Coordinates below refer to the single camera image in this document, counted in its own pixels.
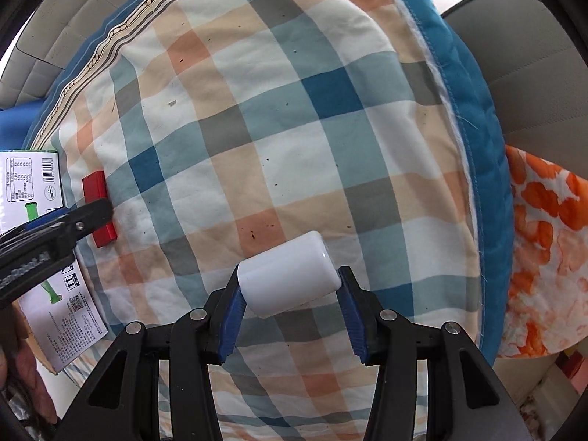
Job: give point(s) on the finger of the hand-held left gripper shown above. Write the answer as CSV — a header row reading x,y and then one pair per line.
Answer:
x,y
87,220

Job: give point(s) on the red rectangular block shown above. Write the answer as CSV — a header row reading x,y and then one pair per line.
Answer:
x,y
94,186

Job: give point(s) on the beige seat cushion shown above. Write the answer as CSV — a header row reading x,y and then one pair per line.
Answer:
x,y
528,78

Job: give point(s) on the small white cylinder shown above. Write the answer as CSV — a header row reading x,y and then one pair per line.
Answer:
x,y
285,275

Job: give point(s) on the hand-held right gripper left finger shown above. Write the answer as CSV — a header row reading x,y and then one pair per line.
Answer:
x,y
229,326

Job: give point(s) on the person's left hand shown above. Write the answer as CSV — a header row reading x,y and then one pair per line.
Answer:
x,y
25,363

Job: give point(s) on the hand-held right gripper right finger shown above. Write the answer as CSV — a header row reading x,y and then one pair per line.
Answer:
x,y
356,326

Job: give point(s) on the orange and white cloth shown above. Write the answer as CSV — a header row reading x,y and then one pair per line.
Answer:
x,y
546,239

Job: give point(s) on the grey padded chair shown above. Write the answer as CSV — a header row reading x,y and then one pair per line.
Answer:
x,y
46,55

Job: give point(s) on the cardboard box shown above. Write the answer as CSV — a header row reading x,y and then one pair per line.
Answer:
x,y
69,321

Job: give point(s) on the plaid tablecloth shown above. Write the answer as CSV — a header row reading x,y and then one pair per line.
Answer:
x,y
275,124

